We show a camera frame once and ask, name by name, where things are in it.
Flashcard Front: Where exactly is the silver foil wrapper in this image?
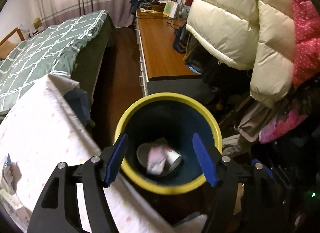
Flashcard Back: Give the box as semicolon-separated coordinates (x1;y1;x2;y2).
1;154;14;189

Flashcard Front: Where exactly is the white paper cup pink leaf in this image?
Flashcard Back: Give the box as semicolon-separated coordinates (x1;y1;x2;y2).
136;143;182;177

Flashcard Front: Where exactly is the pink drink carton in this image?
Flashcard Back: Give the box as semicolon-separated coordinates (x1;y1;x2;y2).
146;146;167;176

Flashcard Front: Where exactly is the yellow rimmed dark trash bin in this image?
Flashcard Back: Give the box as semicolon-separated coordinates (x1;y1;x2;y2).
114;93;222;195

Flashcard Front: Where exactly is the pink floral garment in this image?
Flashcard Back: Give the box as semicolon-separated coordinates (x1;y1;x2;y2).
258;100;308;144

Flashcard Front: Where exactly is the white dotted tablecloth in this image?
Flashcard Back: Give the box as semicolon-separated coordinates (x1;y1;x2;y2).
0;73;208;233

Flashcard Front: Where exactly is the wooden low dresser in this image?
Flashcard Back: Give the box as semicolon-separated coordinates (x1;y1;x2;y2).
136;9;205;98

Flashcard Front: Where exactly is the green checked duvet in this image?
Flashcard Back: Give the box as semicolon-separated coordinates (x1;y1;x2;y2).
0;10;111;113

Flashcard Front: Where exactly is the wooden bed with headboard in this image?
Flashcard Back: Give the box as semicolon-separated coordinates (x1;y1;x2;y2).
0;10;116;124

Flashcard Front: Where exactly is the brown pillow right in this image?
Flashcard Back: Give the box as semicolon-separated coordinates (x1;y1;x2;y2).
0;41;17;59

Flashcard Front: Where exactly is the cream puffer jacket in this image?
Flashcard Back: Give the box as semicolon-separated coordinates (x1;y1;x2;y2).
187;0;295;108

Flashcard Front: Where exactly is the tissue box on far nightstand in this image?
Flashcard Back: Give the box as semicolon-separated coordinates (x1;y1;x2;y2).
33;18;43;30

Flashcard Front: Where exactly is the small green framed box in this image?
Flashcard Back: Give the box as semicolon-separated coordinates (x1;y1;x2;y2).
163;0;179;18

